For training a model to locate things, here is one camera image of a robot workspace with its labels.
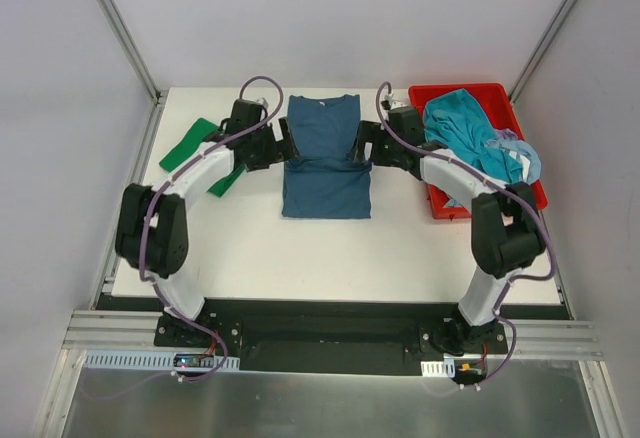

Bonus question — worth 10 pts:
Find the dark blue t-shirt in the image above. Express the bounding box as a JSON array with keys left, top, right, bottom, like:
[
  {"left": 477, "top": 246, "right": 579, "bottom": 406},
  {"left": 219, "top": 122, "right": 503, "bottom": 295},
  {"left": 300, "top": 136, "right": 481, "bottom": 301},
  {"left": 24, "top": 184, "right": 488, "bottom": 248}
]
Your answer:
[{"left": 282, "top": 94, "right": 372, "bottom": 220}]

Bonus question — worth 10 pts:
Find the green t-shirt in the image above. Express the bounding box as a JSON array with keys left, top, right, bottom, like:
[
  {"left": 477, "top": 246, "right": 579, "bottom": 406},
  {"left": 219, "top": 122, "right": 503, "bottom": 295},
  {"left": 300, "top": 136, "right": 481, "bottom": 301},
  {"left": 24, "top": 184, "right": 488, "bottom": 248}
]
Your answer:
[{"left": 159, "top": 117, "right": 246, "bottom": 198}]

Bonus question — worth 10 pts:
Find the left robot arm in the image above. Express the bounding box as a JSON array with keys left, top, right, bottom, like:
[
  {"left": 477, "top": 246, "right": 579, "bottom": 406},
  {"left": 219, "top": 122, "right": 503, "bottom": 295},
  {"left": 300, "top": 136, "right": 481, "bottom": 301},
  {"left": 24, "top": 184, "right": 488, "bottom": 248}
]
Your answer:
[{"left": 115, "top": 99, "right": 299, "bottom": 347}]

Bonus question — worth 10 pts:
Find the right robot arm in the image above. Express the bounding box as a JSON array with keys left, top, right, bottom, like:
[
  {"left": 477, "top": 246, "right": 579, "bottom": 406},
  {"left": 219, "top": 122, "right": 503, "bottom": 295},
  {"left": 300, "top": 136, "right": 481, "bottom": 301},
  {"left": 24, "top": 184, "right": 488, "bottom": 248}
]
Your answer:
[{"left": 349, "top": 106, "right": 546, "bottom": 356}]

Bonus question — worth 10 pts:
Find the teal t-shirt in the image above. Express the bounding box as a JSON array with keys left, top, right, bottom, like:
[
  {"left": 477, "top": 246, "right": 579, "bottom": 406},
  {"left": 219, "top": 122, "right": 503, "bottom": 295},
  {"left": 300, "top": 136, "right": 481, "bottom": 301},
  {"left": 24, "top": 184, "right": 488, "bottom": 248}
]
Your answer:
[{"left": 423, "top": 89, "right": 523, "bottom": 184}]

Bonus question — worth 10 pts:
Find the red plastic bin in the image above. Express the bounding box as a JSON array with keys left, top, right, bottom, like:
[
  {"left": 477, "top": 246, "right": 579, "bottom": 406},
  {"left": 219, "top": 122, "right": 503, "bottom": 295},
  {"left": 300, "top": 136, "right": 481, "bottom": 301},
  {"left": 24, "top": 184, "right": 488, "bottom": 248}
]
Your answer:
[{"left": 408, "top": 83, "right": 548, "bottom": 210}]

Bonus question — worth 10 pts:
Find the light blue t-shirt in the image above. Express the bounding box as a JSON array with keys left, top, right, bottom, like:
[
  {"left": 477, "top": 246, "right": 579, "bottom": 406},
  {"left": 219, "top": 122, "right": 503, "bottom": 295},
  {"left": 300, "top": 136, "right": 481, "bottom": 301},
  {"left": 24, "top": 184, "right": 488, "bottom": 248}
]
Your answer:
[{"left": 485, "top": 129, "right": 542, "bottom": 185}]

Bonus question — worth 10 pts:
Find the left aluminium frame post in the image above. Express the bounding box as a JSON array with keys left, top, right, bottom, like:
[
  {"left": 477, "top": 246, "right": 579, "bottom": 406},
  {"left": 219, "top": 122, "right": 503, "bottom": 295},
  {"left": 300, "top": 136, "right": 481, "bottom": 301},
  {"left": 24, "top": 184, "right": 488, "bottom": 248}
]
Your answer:
[{"left": 74, "top": 0, "right": 169, "bottom": 104}]

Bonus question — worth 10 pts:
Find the aluminium frame post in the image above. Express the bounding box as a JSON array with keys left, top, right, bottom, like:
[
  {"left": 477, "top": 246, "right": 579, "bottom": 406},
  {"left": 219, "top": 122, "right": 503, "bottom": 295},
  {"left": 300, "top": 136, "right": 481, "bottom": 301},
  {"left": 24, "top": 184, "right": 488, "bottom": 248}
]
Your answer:
[
  {"left": 508, "top": 0, "right": 581, "bottom": 104},
  {"left": 74, "top": 0, "right": 169, "bottom": 104}
]

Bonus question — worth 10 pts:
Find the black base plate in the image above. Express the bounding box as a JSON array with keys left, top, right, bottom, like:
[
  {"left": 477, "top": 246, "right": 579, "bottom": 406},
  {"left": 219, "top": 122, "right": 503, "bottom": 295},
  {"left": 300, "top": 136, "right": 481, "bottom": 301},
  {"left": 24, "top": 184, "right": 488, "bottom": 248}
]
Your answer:
[{"left": 94, "top": 293, "right": 574, "bottom": 374}]

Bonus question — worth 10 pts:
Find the right white cable duct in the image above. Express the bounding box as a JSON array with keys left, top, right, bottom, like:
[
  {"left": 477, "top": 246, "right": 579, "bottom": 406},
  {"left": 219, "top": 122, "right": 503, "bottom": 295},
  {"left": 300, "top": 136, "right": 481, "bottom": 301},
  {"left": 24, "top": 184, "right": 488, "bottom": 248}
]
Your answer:
[{"left": 420, "top": 358, "right": 456, "bottom": 379}]

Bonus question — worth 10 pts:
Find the white cable duct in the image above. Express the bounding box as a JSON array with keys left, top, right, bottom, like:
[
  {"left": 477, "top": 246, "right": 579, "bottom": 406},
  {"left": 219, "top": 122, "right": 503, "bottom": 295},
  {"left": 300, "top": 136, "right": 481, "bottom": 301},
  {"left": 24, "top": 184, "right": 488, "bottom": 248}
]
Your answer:
[
  {"left": 85, "top": 350, "right": 240, "bottom": 373},
  {"left": 420, "top": 358, "right": 456, "bottom": 379}
]

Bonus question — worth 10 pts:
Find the right aluminium frame post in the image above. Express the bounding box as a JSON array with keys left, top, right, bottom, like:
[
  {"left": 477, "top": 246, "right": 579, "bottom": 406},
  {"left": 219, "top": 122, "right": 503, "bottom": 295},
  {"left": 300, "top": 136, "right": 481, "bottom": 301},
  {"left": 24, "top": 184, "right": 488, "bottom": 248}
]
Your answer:
[{"left": 508, "top": 0, "right": 581, "bottom": 104}]

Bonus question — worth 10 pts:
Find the left white cable duct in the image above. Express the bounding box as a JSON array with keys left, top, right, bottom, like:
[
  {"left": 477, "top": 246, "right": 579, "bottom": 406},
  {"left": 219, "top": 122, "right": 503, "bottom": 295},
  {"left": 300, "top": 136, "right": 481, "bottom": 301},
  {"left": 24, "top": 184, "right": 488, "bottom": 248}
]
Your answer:
[{"left": 85, "top": 350, "right": 240, "bottom": 373}]

